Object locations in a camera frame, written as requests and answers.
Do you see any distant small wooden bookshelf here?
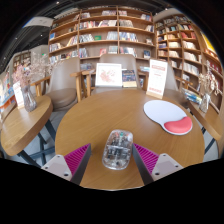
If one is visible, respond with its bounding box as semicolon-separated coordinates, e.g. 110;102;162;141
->
12;50;33;73

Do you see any transparent computer mouse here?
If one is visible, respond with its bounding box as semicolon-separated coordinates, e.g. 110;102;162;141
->
101;129;134;171

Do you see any angled wooden bookshelf unit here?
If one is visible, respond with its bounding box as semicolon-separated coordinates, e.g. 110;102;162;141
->
154;13;223;114

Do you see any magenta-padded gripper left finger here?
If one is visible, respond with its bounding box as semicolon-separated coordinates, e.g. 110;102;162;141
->
41;143;92;186

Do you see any glass vase with dried flowers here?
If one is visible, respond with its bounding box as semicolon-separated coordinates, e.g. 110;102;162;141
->
198;59;223;114

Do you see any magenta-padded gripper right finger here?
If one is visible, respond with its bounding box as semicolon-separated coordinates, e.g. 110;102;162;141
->
131;143;184;186

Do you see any wooden table with dark legs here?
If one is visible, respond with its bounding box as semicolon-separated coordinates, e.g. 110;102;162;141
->
187;101;224;158

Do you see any white framed floral picture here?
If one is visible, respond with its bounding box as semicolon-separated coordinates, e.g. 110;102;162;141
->
94;62;123;88

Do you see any dark upright book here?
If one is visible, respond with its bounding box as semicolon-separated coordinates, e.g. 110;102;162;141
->
121;69;138;89

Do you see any wide wooden bookshelf unit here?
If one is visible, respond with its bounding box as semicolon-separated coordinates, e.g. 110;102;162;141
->
48;5;156;69

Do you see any colourful flat books stack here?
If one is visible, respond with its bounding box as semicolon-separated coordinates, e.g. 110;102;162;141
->
181;87;203;105

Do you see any white mouse pad, red wrist rest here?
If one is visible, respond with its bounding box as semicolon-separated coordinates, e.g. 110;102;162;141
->
143;99;194;136

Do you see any glass vase with pink flowers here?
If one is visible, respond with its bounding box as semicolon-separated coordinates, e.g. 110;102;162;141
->
11;53;54;113

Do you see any beige wooden armchair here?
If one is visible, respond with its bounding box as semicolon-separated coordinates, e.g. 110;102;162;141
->
33;57;84;112
81;53;148;96
163;63;191;108

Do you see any white sign on wooden base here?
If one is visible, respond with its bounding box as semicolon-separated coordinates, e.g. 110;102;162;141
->
145;58;169;100

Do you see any round wooden side table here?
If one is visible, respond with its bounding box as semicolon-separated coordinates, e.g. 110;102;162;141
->
0;95;58;168

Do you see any small white card sign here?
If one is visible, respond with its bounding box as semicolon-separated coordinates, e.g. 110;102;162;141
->
12;81;25;110

